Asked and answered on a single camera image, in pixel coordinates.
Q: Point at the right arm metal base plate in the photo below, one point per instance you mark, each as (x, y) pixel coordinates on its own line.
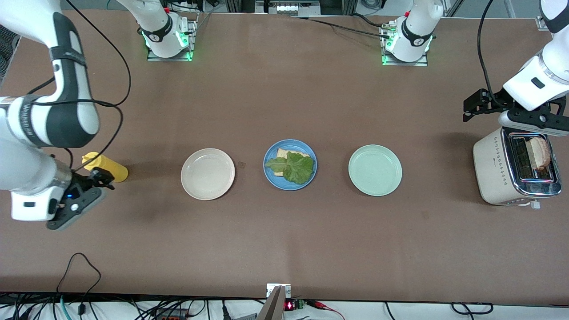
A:
(169, 58)

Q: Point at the light green plate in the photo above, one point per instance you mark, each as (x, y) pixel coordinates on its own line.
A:
(375, 170)

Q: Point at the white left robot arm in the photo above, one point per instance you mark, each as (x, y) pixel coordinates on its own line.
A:
(413, 26)

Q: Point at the beige plate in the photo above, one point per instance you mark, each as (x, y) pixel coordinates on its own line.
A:
(207, 174)

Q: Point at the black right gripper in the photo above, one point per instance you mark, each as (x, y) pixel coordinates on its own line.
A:
(84, 181)

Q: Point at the aluminium corner bracket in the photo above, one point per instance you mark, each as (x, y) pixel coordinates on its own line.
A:
(544, 23)

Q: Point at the yellow squeeze bottle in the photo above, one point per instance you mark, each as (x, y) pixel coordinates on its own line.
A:
(113, 171)

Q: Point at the grey metal box with lights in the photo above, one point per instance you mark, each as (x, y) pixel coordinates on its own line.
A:
(289, 8)

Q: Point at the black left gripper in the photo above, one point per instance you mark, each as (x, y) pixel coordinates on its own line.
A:
(494, 98)

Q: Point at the small metal camera bracket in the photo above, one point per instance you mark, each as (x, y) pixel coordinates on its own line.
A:
(271, 289)

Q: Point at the blue plate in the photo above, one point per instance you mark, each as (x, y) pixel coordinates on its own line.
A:
(289, 143)

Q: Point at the cream and chrome toaster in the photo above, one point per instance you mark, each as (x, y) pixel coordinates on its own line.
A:
(493, 173)

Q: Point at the brown-crusted bread slice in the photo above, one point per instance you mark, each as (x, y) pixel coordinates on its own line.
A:
(540, 153)
(282, 153)

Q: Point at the green lettuce leaf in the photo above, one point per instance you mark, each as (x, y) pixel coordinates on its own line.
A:
(298, 169)

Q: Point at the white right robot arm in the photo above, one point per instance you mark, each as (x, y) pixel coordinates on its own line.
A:
(22, 173)

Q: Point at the small board with red display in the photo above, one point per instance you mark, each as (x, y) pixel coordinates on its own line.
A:
(291, 305)

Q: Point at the dark mesh fabric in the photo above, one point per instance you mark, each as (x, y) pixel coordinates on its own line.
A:
(5, 58)

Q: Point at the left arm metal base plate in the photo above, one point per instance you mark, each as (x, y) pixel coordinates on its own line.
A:
(420, 62)

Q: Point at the grey aluminium bar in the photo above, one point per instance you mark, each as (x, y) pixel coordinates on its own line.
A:
(273, 309)

